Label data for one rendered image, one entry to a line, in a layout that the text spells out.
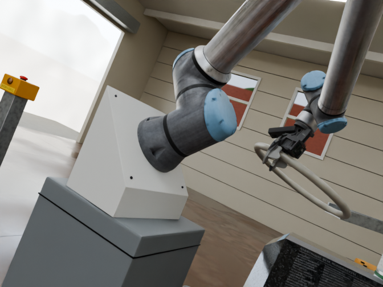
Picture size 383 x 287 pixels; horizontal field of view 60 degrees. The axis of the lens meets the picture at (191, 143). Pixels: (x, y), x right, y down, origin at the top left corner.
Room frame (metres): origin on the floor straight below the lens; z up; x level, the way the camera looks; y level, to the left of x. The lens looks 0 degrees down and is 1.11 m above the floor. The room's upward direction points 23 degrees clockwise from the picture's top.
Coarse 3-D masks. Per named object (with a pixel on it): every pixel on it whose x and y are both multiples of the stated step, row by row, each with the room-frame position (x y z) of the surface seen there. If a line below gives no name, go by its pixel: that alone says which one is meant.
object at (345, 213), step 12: (264, 144) 1.36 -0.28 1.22; (264, 156) 1.61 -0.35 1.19; (288, 156) 1.26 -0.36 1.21; (276, 168) 1.66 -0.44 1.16; (300, 168) 1.22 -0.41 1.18; (288, 180) 1.66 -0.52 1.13; (312, 180) 1.21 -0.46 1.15; (300, 192) 1.64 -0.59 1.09; (324, 192) 1.22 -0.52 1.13; (324, 204) 1.54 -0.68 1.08; (336, 204) 1.25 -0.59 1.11; (348, 216) 1.31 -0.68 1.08
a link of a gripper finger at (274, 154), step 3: (276, 147) 1.28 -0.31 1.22; (279, 147) 1.27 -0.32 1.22; (267, 150) 1.28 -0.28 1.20; (273, 150) 1.27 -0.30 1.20; (276, 150) 1.27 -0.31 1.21; (279, 150) 1.26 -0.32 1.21; (267, 153) 1.27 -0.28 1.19; (270, 153) 1.27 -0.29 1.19; (273, 153) 1.27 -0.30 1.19; (276, 153) 1.26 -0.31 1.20; (267, 156) 1.27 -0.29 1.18; (270, 156) 1.27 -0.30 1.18; (273, 156) 1.26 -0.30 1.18; (276, 156) 1.25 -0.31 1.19; (279, 156) 1.24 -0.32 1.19; (264, 159) 1.27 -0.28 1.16; (267, 159) 1.28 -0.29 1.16; (264, 162) 1.28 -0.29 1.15
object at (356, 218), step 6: (330, 204) 1.53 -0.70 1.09; (336, 216) 1.45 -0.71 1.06; (354, 216) 1.43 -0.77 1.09; (360, 216) 1.43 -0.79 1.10; (366, 216) 1.44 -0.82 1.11; (354, 222) 1.43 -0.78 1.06; (360, 222) 1.44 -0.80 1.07; (366, 222) 1.44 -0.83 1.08; (372, 222) 1.44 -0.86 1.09; (378, 222) 1.45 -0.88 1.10; (372, 228) 1.44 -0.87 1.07; (378, 228) 1.45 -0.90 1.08
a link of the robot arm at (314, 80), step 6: (312, 72) 1.19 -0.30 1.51; (318, 72) 1.17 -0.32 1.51; (306, 78) 1.19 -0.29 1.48; (312, 78) 1.17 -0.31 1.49; (318, 78) 1.16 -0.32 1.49; (324, 78) 1.15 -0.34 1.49; (306, 84) 1.17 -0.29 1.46; (312, 84) 1.16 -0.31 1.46; (318, 84) 1.15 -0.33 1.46; (306, 90) 1.17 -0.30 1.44; (312, 90) 1.16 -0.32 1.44; (318, 90) 1.15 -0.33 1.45; (306, 96) 1.19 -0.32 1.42; (312, 96) 1.16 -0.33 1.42
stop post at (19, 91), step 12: (0, 84) 1.60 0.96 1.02; (12, 84) 1.57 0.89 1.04; (24, 84) 1.58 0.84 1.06; (12, 96) 1.59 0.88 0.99; (24, 96) 1.60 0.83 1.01; (0, 108) 1.60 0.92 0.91; (12, 108) 1.59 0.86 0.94; (24, 108) 1.65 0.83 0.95; (0, 120) 1.59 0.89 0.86; (12, 120) 1.62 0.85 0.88; (0, 132) 1.59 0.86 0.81; (12, 132) 1.64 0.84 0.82; (0, 144) 1.61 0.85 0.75; (0, 156) 1.63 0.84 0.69
